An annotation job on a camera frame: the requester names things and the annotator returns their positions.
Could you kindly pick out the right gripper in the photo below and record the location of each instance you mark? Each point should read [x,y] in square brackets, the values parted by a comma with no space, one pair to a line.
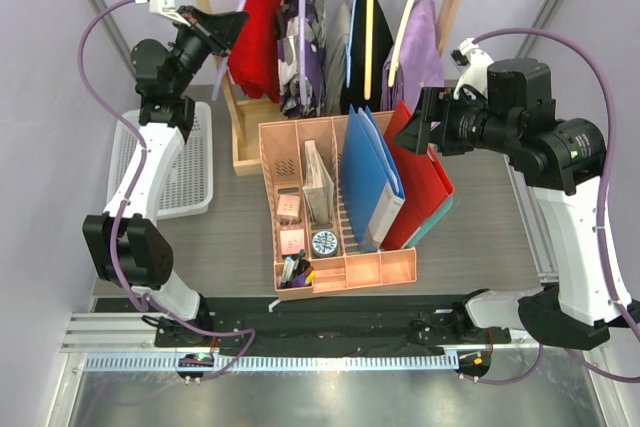
[433,106]

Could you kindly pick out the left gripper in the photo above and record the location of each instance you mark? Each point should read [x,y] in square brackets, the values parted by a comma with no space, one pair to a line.
[222,29]

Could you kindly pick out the lilac hanger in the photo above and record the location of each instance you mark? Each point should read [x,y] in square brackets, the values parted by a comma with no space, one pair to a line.
[223,65]
[302,85]

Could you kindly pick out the red trousers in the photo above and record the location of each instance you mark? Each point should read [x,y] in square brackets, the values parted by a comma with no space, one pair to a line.
[253,63]

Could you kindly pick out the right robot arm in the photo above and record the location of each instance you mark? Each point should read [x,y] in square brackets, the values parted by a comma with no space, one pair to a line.
[563,162]

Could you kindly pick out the blue hanger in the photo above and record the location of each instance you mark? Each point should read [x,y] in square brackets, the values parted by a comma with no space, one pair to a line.
[351,4]

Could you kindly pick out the cream yellow hanger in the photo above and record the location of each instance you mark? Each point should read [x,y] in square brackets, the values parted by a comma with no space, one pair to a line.
[368,49]

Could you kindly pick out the red file folder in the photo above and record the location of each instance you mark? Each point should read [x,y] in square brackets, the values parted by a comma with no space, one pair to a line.
[424,179]

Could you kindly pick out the lilac purple garment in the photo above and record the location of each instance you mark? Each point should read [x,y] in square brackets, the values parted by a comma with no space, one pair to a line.
[414,61]

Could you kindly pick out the purple camouflage garment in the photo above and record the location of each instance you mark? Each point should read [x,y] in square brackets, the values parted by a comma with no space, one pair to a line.
[288,67]

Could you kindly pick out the blue file folder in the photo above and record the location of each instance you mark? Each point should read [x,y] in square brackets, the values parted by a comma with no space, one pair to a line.
[370,184]

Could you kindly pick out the teal folder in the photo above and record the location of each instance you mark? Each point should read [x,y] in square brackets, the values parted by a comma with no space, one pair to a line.
[430,222]

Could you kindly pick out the grey garment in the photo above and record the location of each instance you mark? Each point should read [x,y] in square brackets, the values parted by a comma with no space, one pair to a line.
[335,68]

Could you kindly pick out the beige book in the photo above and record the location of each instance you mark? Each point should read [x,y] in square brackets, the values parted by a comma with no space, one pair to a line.
[318,187]

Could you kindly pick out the round patterned tin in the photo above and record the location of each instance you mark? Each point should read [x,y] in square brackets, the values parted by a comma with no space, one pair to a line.
[324,244]

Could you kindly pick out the pink socket cube upper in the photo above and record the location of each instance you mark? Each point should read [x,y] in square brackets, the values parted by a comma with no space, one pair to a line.
[288,208]

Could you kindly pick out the pink socket cube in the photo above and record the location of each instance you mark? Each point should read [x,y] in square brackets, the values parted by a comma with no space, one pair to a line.
[291,241]
[288,208]

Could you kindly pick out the pink desk organizer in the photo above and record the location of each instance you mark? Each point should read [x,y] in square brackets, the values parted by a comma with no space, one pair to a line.
[281,147]

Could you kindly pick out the white plastic basket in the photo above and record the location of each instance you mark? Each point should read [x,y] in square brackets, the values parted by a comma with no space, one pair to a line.
[189,186]

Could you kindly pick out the pink socket cube lower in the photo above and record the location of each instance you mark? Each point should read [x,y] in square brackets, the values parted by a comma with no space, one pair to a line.
[291,241]

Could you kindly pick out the pens in organizer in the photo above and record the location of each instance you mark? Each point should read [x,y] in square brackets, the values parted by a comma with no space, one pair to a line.
[296,272]

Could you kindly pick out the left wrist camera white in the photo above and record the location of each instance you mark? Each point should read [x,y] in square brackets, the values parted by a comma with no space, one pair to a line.
[164,8]

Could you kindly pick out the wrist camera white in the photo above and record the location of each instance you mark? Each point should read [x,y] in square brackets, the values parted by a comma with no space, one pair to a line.
[164,8]
[473,63]

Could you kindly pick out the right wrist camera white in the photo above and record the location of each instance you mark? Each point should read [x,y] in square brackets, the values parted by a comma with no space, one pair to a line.
[473,63]

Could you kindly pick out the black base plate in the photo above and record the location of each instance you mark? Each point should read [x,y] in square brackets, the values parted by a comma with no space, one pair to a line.
[352,326]

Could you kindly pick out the white slotted cable duct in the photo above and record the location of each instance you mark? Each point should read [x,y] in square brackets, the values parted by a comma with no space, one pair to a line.
[173,362]

